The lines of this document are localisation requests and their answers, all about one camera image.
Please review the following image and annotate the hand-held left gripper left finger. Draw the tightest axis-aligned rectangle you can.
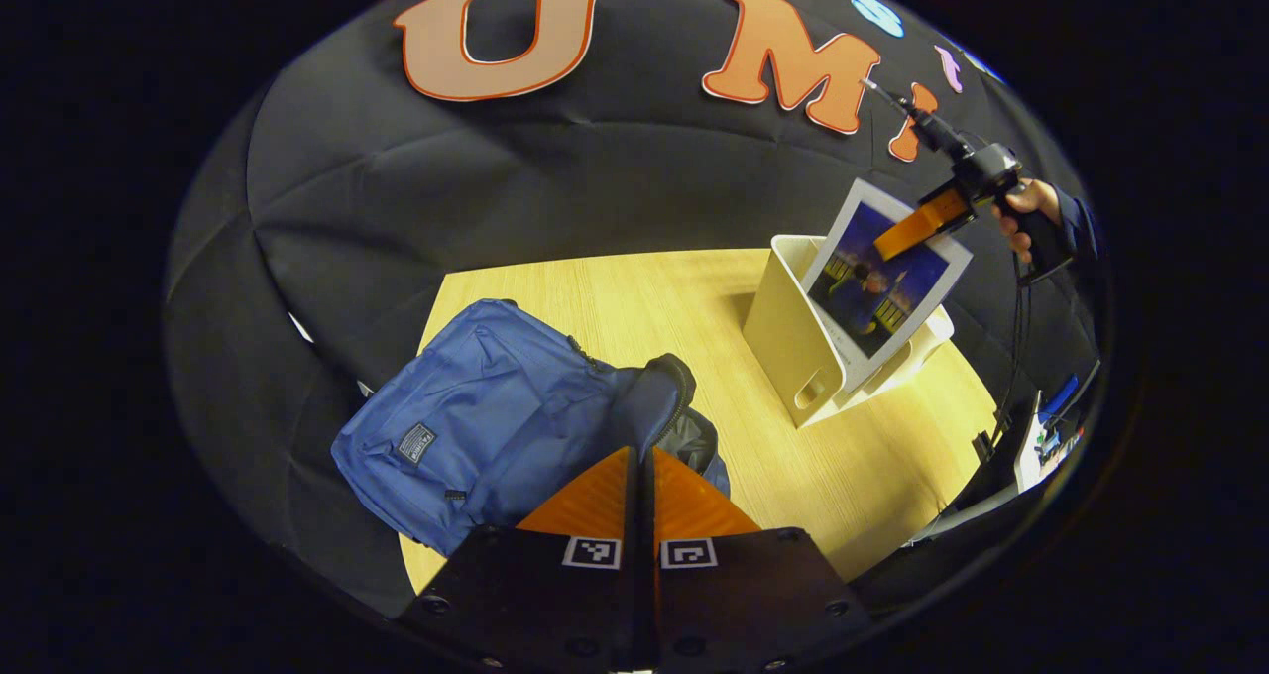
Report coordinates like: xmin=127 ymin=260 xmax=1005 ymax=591
xmin=397 ymin=446 xmax=640 ymax=670

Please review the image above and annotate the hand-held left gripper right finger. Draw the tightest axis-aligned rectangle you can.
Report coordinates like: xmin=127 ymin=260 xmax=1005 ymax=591
xmin=646 ymin=446 xmax=873 ymax=673

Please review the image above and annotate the blue cover book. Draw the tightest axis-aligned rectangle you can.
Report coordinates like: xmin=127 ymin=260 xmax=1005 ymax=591
xmin=801 ymin=178 xmax=974 ymax=395

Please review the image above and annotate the cream bookshelf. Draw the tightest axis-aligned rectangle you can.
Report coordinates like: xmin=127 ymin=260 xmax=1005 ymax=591
xmin=743 ymin=235 xmax=955 ymax=429

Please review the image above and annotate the blue schoolbag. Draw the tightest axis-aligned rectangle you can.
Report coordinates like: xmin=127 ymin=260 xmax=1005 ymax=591
xmin=330 ymin=299 xmax=732 ymax=556

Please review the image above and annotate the cluttered white equipment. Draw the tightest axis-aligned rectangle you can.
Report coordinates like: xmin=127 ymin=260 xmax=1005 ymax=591
xmin=1011 ymin=372 xmax=1103 ymax=497

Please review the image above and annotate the black cable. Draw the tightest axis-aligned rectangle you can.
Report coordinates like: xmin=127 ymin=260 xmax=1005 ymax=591
xmin=991 ymin=258 xmax=1034 ymax=447

